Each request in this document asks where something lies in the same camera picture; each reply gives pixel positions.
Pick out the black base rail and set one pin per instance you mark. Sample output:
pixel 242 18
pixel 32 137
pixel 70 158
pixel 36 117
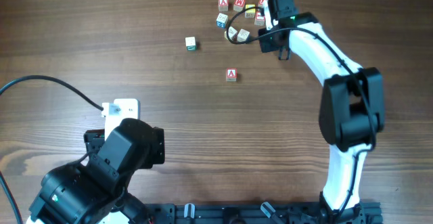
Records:
pixel 292 213

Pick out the white blue-sided block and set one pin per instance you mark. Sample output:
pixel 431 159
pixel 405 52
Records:
pixel 221 20

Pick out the yellow block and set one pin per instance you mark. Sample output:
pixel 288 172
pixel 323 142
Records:
pixel 250 11

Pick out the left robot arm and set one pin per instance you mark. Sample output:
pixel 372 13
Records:
pixel 86 193

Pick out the red I block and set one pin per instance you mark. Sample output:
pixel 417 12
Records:
pixel 259 19

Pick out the white blue-edged block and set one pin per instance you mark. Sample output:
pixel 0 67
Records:
pixel 243 35

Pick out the white green-sided block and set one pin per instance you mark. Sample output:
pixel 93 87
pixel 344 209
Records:
pixel 190 43

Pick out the red M block left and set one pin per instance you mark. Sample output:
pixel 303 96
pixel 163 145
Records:
pixel 239 5

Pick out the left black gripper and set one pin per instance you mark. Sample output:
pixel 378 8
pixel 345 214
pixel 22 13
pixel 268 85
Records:
pixel 94 139

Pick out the white yellow-sided block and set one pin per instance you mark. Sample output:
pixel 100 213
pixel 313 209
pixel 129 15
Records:
pixel 231 34

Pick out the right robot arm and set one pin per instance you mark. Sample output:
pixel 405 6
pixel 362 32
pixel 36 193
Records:
pixel 352 102

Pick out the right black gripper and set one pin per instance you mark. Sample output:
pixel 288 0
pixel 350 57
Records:
pixel 264 46

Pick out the red a block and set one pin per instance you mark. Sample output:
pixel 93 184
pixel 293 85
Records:
pixel 231 74
pixel 223 5

